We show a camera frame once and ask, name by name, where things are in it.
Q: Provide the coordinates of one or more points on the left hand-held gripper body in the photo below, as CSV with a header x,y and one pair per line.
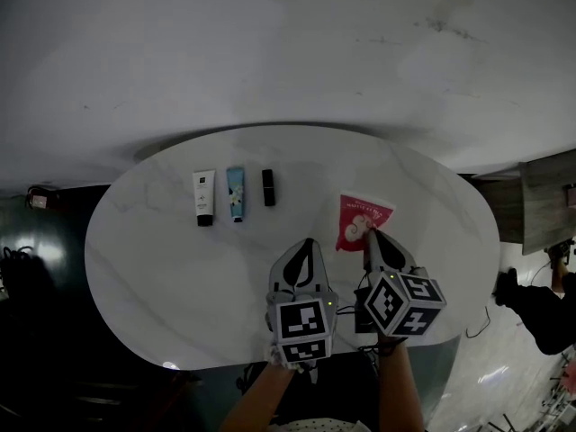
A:
x,y
303,326

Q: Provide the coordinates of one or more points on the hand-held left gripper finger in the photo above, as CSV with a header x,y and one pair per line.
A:
x,y
317,277
283,277

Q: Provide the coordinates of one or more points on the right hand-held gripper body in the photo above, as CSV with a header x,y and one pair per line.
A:
x,y
400,304

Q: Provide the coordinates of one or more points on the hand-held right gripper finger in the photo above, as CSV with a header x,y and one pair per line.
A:
x,y
370,252
396,254

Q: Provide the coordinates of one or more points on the red sachet packet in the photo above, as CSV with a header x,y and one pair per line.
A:
x,y
360,221

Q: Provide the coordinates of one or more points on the small black lipstick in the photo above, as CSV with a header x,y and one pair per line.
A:
x,y
268,187

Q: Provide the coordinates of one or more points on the small blue tube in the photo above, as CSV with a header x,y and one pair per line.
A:
x,y
236,191

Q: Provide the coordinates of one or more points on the white tube with black cap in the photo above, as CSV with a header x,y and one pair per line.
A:
x,y
204,196

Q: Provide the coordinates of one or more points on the person's right forearm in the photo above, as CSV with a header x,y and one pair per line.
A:
x,y
400,385

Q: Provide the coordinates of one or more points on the person's left forearm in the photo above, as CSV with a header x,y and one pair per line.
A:
x,y
256,398

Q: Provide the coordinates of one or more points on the white oval marble table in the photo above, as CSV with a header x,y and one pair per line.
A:
x,y
180,263

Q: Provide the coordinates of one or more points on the white dotted shirt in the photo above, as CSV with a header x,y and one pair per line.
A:
x,y
319,425

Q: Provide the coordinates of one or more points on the grey wooden desk with shelf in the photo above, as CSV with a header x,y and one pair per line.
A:
x,y
540,205

